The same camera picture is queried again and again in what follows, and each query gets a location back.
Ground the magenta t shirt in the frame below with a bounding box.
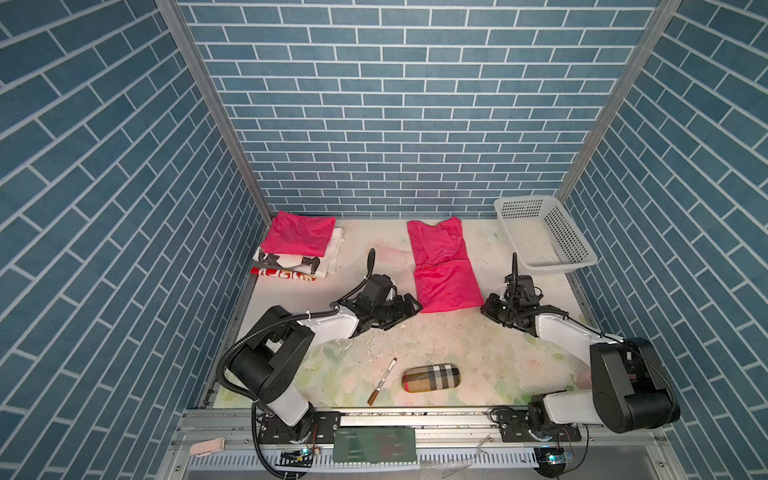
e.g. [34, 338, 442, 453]
[261, 211, 336, 257]
[407, 217, 484, 313]

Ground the aluminium right corner post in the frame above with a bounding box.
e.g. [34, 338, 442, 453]
[556, 0, 682, 204]

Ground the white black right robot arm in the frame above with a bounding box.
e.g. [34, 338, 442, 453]
[481, 256, 681, 442]

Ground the plaid beige glasses case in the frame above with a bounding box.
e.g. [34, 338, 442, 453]
[401, 363, 461, 393]

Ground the brown handled marker pen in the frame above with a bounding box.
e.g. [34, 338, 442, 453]
[367, 358, 397, 406]

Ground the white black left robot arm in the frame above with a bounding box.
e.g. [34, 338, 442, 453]
[216, 250, 423, 442]

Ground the aluminium corner post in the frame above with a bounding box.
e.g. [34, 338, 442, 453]
[556, 0, 682, 204]
[156, 0, 272, 226]

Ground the aluminium left corner post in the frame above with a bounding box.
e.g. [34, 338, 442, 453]
[156, 0, 272, 226]

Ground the green circuit board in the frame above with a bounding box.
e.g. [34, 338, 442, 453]
[333, 426, 417, 464]

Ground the white perforated plastic basket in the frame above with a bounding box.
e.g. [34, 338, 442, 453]
[493, 195, 598, 275]

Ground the aluminium front rail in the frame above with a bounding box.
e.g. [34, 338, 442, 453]
[158, 406, 684, 479]

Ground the folded magenta t shirt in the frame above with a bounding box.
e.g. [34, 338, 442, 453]
[261, 211, 336, 257]

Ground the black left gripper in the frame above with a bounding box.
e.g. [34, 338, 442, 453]
[370, 292, 424, 330]

